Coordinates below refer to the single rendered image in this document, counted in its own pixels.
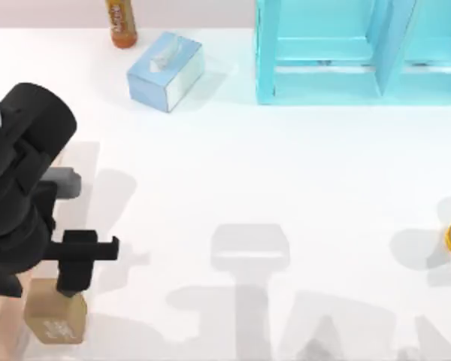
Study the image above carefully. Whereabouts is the brown cardboard carton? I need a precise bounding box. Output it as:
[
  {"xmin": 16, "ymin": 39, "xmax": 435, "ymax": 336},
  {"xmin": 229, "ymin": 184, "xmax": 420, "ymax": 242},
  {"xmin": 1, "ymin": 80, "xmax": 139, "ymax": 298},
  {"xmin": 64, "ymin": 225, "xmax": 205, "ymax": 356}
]
[{"xmin": 23, "ymin": 278, "xmax": 89, "ymax": 345}]

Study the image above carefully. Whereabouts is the light blue tissue box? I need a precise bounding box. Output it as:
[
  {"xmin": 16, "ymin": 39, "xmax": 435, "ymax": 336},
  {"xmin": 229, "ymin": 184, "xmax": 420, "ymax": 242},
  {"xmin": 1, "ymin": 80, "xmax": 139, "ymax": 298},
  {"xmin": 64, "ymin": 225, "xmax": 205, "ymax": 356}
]
[{"xmin": 126, "ymin": 31, "xmax": 204, "ymax": 114}]

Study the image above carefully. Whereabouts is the orange bottle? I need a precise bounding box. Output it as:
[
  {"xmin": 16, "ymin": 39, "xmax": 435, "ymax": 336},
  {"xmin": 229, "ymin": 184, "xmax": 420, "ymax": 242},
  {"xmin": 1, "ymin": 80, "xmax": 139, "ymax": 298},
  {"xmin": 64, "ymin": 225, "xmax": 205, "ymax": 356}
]
[{"xmin": 104, "ymin": 0, "xmax": 138, "ymax": 50}]

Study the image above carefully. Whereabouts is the pale grey rounded box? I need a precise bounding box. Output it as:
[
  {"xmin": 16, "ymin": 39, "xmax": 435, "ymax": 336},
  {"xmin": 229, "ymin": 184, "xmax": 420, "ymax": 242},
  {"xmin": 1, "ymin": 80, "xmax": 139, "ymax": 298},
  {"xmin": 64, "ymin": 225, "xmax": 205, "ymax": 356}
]
[{"xmin": 44, "ymin": 167, "xmax": 83, "ymax": 201}]

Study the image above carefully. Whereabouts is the light blue rack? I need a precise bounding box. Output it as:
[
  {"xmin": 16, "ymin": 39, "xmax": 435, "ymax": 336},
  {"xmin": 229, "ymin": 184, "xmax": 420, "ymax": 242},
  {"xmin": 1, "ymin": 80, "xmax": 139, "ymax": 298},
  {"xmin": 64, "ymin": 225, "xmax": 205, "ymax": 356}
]
[{"xmin": 255, "ymin": 0, "xmax": 451, "ymax": 107}]

